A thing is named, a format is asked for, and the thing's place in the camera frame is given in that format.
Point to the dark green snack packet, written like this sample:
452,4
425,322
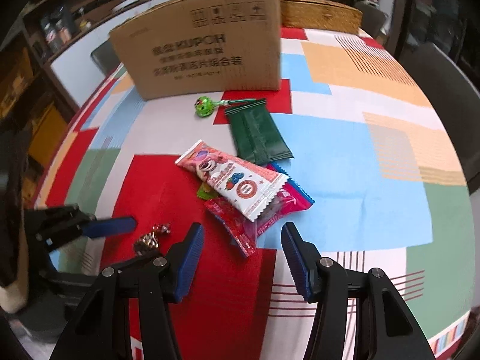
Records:
255,135

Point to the green lollipop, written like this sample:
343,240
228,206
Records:
205,106

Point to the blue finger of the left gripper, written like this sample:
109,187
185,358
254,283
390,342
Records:
109,227

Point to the colourful patchwork tablecloth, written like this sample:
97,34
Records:
387,186

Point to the pink bear snack packet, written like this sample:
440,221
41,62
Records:
246,186

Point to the blue edged snack packet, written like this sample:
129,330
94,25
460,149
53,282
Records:
274,166

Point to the brown cardboard box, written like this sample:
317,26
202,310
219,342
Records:
201,46

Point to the dark chair right near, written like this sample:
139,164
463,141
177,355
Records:
455,100

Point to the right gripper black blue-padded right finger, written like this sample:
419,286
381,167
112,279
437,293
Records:
385,327

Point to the red strawberry snack packet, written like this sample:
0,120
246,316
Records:
244,232

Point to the dark chair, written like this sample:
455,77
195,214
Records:
105,58
455,100

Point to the brown foil candy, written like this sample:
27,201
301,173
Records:
150,241

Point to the dark chair left side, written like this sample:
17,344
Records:
105,58

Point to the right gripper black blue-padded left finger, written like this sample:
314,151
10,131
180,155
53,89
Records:
99,326

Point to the yellow green candy wrapper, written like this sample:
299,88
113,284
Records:
206,192

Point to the woven wicker basket box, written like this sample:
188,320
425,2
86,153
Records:
320,14

